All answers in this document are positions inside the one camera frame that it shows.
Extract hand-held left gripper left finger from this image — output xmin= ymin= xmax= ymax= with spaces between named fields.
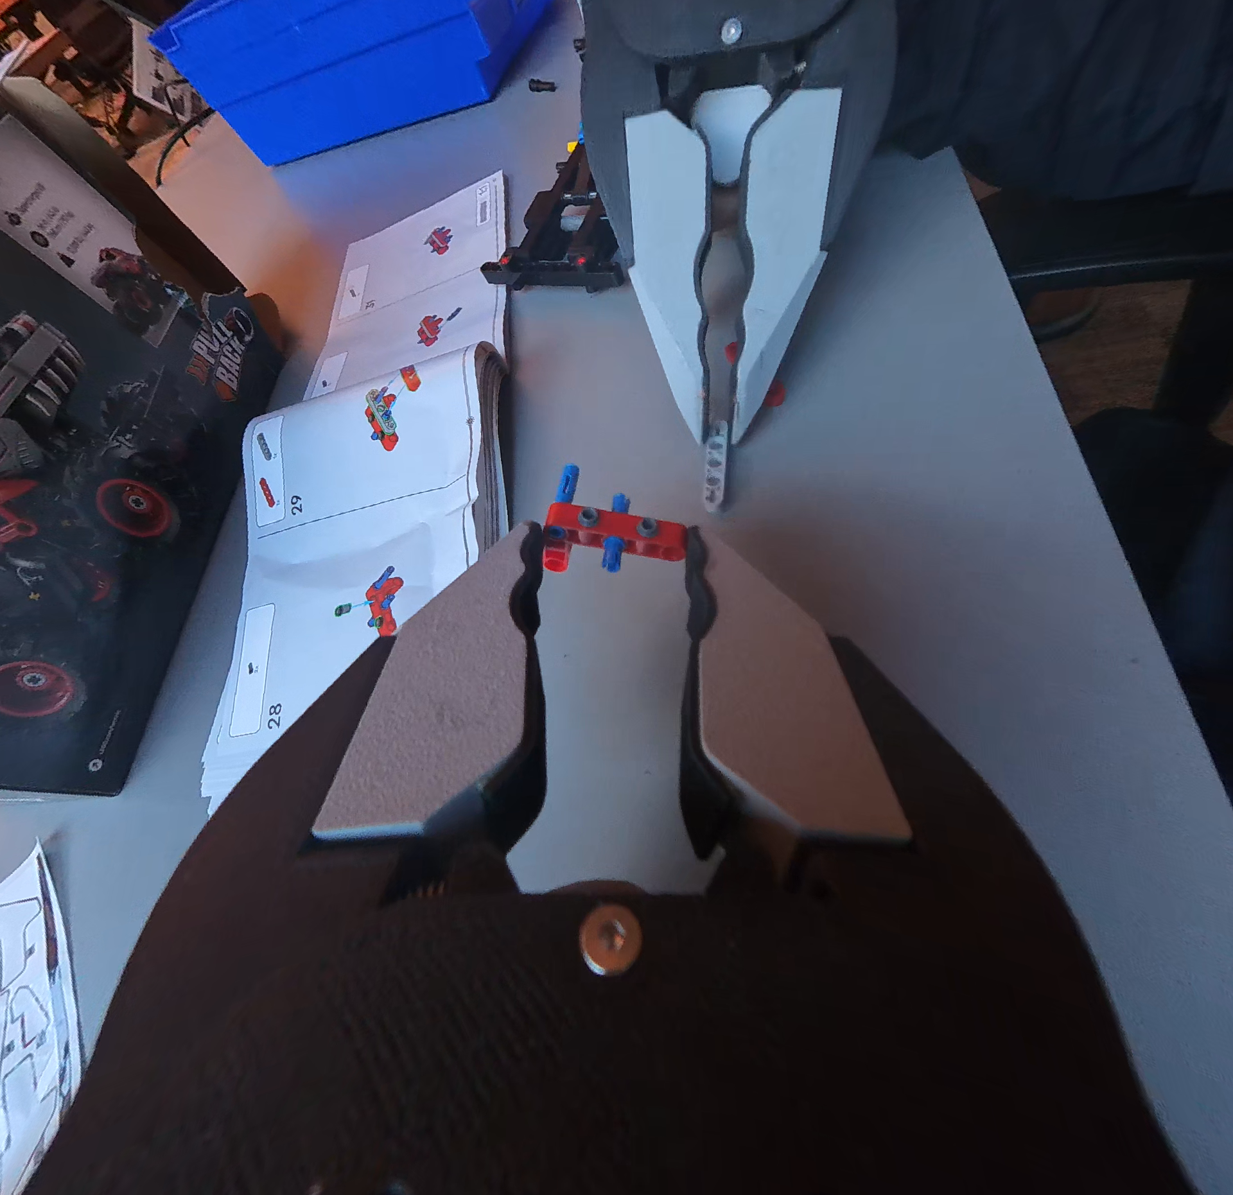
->
xmin=314 ymin=524 xmax=553 ymax=861

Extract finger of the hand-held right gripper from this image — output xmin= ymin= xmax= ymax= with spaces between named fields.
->
xmin=622 ymin=107 xmax=716 ymax=447
xmin=726 ymin=86 xmax=842 ymax=446

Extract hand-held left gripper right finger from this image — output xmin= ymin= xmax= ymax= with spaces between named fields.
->
xmin=681 ymin=525 xmax=915 ymax=861

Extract grey lego beam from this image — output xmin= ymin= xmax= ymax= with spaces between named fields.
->
xmin=699 ymin=419 xmax=734 ymax=516

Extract red lego assembly blue pins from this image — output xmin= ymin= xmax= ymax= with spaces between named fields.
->
xmin=543 ymin=464 xmax=691 ymax=578

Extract person's right forearm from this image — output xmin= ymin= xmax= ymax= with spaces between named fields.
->
xmin=865 ymin=0 xmax=1233 ymax=200

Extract black lego chassis assembly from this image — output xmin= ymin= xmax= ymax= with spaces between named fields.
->
xmin=480 ymin=137 xmax=628 ymax=296

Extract red lego beam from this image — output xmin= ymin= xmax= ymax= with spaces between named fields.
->
xmin=721 ymin=342 xmax=787 ymax=408

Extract lego instruction booklet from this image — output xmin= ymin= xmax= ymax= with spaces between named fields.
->
xmin=200 ymin=170 xmax=514 ymax=819

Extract dark lego truck box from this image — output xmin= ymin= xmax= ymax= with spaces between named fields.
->
xmin=0 ymin=114 xmax=287 ymax=798

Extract blue plastic bin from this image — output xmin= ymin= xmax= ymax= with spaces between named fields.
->
xmin=148 ymin=0 xmax=558 ymax=170

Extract black chair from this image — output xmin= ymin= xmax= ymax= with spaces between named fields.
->
xmin=1002 ymin=193 xmax=1233 ymax=704

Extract white printed paper sheet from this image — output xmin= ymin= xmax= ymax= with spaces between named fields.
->
xmin=0 ymin=837 xmax=84 ymax=1172

